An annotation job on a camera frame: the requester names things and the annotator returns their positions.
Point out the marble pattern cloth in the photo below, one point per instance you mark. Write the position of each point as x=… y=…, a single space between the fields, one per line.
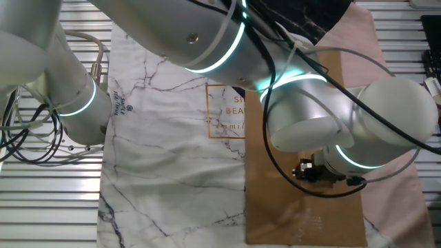
x=172 y=172

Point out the brown cardboard sheet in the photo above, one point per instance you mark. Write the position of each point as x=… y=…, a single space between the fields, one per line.
x=268 y=213

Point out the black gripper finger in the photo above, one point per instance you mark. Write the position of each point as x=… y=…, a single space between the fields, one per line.
x=303 y=170

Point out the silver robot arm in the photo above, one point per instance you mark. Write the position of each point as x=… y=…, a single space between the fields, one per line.
x=155 y=27

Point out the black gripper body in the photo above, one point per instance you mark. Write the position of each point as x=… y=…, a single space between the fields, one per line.
x=327 y=175

